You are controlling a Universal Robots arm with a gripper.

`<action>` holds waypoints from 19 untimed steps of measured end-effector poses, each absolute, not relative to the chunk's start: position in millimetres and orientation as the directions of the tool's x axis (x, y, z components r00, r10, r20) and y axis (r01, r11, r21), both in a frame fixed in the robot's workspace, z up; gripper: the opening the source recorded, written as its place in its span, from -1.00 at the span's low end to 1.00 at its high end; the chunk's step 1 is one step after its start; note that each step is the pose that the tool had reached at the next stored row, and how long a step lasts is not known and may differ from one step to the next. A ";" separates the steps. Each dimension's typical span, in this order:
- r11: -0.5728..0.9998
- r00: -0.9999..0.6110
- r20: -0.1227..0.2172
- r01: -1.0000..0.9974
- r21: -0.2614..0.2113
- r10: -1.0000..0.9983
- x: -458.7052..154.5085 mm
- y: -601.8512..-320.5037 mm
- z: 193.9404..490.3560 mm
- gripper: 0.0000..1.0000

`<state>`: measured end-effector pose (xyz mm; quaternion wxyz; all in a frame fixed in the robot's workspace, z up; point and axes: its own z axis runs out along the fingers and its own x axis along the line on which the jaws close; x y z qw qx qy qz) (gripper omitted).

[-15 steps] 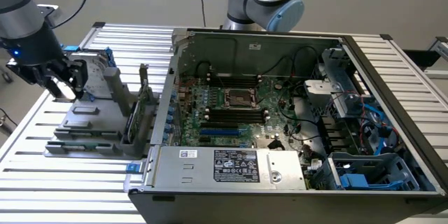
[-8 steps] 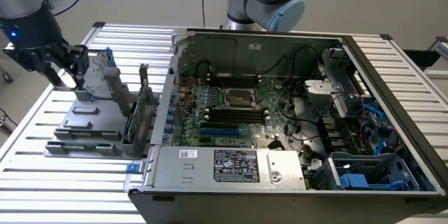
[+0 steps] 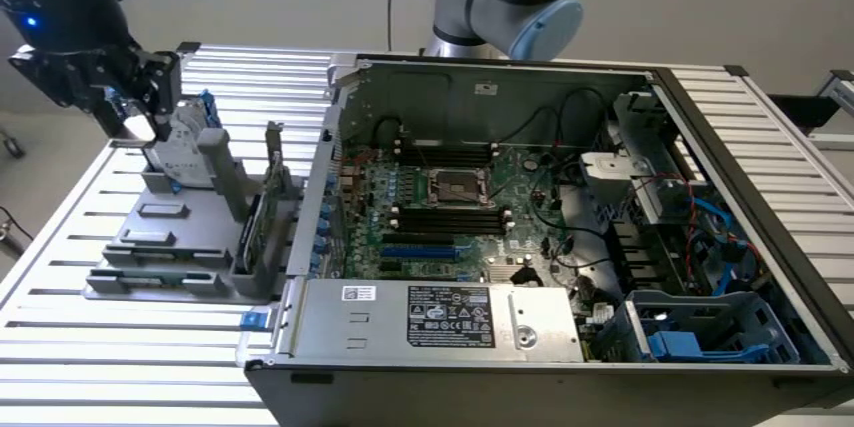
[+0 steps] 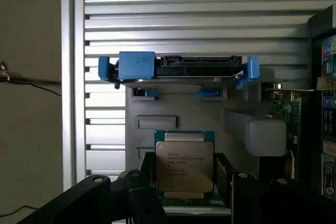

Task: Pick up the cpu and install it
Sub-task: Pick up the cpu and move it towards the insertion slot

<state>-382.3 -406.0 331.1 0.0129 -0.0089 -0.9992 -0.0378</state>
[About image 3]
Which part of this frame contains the green graphics card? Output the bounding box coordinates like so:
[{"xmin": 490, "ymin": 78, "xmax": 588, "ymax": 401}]
[{"xmin": 260, "ymin": 120, "xmax": 293, "ymax": 201}]

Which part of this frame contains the thin black floor cable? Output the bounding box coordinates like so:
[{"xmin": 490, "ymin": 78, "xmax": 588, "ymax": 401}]
[{"xmin": 0, "ymin": 205, "xmax": 36, "ymax": 251}]

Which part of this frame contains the silver drive cage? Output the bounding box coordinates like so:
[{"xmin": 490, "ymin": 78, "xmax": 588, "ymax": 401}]
[{"xmin": 576, "ymin": 90, "xmax": 710, "ymax": 226}]

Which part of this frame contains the black wire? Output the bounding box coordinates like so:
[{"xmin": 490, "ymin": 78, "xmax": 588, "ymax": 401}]
[{"xmin": 499, "ymin": 87, "xmax": 612, "ymax": 148}]

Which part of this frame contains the silver chipset heatsink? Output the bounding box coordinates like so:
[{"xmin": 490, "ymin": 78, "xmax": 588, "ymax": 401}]
[{"xmin": 484, "ymin": 258, "xmax": 539, "ymax": 285}]

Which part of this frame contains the blue expansion slot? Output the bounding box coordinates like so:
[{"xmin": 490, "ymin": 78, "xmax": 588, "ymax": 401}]
[{"xmin": 376, "ymin": 245, "xmax": 460, "ymax": 260}]

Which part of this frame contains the black expansion slot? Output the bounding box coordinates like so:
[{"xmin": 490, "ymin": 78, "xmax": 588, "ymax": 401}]
[{"xmin": 377, "ymin": 232, "xmax": 458, "ymax": 247}]

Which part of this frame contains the blue-grey disk bay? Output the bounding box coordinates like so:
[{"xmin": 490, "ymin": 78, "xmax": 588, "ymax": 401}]
[{"xmin": 595, "ymin": 288, "xmax": 804, "ymax": 364}]

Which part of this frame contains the upright green RAM stick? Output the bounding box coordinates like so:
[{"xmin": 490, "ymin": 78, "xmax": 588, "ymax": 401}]
[{"xmin": 236, "ymin": 192, "xmax": 267, "ymax": 274}]

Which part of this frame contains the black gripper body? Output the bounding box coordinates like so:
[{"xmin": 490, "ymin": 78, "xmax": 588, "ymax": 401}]
[{"xmin": 0, "ymin": 0, "xmax": 180, "ymax": 121}]

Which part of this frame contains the grey parts rack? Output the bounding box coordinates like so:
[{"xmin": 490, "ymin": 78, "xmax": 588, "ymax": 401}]
[{"xmin": 79, "ymin": 121, "xmax": 309, "ymax": 306}]

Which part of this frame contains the blue wire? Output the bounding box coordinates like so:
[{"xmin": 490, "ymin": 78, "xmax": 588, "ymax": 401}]
[{"xmin": 690, "ymin": 194, "xmax": 763, "ymax": 299}]

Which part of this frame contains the aluminium frame with black bracket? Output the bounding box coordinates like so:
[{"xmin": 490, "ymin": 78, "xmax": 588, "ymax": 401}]
[{"xmin": 764, "ymin": 68, "xmax": 854, "ymax": 150}]

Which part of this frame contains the green motherboard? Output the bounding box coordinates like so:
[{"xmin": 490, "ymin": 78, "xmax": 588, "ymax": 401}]
[{"xmin": 317, "ymin": 142, "xmax": 606, "ymax": 298}]

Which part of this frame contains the black open PC case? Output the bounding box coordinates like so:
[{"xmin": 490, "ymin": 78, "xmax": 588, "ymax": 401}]
[{"xmin": 241, "ymin": 53, "xmax": 854, "ymax": 427}]

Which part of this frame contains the silver CPU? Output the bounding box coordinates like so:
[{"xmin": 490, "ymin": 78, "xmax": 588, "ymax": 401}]
[{"xmin": 121, "ymin": 114, "xmax": 156, "ymax": 143}]

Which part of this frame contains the black RAM slot bank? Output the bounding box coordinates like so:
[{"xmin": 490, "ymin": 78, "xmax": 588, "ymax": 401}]
[
  {"xmin": 389, "ymin": 205, "xmax": 514, "ymax": 236},
  {"xmin": 393, "ymin": 137, "xmax": 503, "ymax": 167}
]

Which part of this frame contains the silver power supply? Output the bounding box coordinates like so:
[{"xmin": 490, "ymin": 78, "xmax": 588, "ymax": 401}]
[{"xmin": 289, "ymin": 278, "xmax": 587, "ymax": 364}]

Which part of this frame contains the CPU socket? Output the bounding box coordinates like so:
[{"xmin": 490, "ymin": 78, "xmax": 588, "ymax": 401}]
[{"xmin": 415, "ymin": 165, "xmax": 500, "ymax": 209}]

